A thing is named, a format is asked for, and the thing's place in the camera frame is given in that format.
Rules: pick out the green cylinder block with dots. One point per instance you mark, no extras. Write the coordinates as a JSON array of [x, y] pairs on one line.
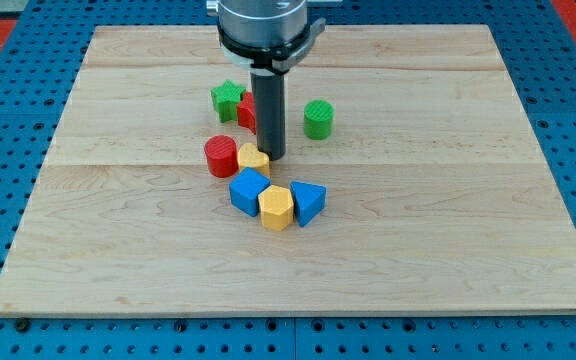
[[318, 119]]

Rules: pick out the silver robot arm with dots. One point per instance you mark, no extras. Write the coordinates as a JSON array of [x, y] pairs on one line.
[[267, 38]]

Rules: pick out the yellow hexagon block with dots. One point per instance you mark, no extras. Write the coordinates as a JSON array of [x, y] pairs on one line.
[[276, 207]]

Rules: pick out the red angular block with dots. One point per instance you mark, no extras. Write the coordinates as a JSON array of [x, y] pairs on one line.
[[246, 112]]

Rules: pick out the green star block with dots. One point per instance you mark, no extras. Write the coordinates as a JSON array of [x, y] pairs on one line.
[[225, 99]]

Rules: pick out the light wooden board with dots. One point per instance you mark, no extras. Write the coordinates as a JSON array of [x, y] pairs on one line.
[[439, 199]]

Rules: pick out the blue cube block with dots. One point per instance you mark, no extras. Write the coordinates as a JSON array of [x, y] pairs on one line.
[[245, 188]]

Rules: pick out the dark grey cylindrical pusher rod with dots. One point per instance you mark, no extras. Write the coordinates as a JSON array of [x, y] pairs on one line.
[[269, 103]]

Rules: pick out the blue triangle block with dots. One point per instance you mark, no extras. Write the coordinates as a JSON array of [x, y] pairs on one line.
[[309, 201]]

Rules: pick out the red cylinder block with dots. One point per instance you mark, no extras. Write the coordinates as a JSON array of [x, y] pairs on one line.
[[221, 155]]

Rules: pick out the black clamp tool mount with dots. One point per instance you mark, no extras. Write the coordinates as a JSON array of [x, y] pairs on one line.
[[275, 60]]

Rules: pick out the yellow heart block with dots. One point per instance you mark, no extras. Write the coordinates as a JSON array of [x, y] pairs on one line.
[[249, 156]]

